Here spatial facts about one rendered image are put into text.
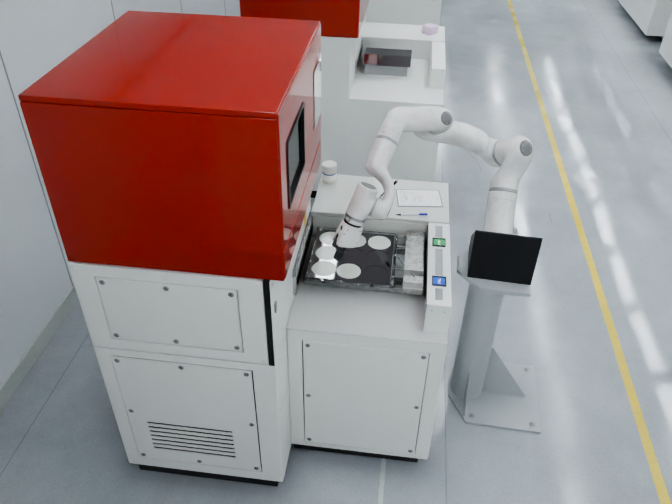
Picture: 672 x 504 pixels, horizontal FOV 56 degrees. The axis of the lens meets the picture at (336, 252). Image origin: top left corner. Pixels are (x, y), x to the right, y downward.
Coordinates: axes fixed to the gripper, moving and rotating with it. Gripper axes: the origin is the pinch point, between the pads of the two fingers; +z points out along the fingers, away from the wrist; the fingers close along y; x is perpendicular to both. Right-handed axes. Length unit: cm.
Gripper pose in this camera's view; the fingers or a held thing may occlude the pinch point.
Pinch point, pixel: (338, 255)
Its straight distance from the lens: 255.2
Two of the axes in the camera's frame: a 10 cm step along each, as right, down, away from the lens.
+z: -3.7, 8.5, 3.8
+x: -5.3, -5.2, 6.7
